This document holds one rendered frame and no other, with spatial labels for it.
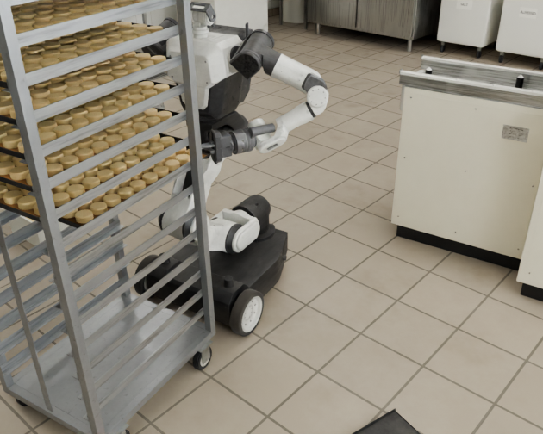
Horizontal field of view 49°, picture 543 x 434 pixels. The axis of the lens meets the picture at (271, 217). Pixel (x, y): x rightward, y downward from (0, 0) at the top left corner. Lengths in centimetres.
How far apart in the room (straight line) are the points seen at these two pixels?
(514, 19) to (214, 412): 507
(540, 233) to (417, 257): 66
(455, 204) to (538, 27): 356
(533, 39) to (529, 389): 440
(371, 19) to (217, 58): 477
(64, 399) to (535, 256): 202
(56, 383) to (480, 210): 203
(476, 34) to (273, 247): 429
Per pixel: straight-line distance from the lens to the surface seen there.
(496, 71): 315
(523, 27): 647
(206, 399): 240
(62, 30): 160
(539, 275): 295
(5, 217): 213
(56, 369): 243
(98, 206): 185
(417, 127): 301
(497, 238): 312
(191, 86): 195
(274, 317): 273
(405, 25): 672
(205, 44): 229
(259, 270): 272
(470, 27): 668
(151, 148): 197
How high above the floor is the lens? 174
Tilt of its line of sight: 30 degrees down
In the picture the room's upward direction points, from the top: 1 degrees counter-clockwise
